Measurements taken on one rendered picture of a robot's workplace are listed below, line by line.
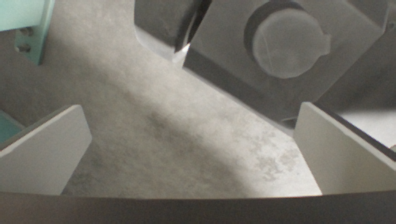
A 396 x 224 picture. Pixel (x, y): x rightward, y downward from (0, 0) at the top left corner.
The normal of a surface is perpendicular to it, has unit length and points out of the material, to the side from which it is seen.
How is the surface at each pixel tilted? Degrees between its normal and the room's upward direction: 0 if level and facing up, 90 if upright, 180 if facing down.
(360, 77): 0
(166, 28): 24
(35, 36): 0
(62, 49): 0
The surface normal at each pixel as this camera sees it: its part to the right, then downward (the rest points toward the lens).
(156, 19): -0.36, 0.75
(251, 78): -0.21, 0.49
